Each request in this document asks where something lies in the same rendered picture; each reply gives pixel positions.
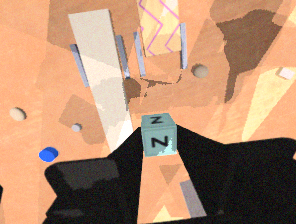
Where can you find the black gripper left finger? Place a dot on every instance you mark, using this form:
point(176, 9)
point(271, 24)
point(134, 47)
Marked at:
point(121, 170)

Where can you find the pale teal cube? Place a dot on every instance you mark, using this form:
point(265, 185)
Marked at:
point(159, 135)

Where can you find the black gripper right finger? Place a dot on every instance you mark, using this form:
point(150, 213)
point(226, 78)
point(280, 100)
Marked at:
point(211, 165)

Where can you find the white strip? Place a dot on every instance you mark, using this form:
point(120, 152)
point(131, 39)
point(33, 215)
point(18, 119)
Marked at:
point(95, 40)

